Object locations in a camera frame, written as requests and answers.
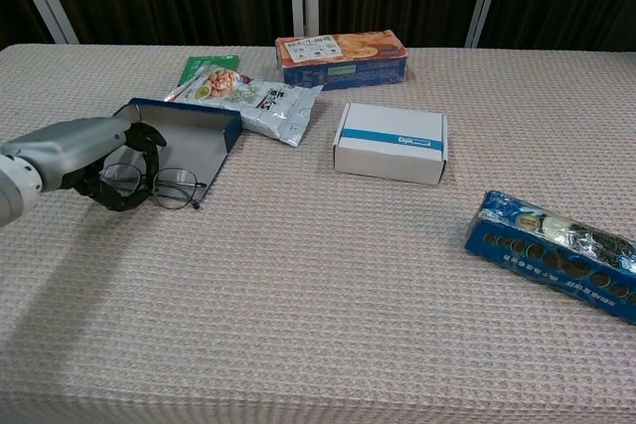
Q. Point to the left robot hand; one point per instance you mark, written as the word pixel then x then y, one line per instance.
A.
pixel 69 148

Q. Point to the blue cookie package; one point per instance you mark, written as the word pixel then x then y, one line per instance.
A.
pixel 546 265

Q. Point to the pink waffle tablecloth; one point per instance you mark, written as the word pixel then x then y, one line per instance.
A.
pixel 298 295

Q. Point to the dark blue glasses case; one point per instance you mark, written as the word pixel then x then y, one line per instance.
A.
pixel 194 141

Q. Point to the white nut snack bag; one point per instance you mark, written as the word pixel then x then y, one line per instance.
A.
pixel 268 111

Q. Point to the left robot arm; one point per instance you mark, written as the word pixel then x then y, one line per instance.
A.
pixel 12 190

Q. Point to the white box with blue stripe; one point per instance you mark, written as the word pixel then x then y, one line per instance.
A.
pixel 390 146

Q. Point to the orange and blue biscuit box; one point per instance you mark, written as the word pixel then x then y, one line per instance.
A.
pixel 343 64

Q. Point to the green snack packet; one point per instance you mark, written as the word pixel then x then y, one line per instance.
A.
pixel 199 66

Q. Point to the thin-framed eyeglasses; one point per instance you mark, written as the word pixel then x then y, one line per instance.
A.
pixel 155 185

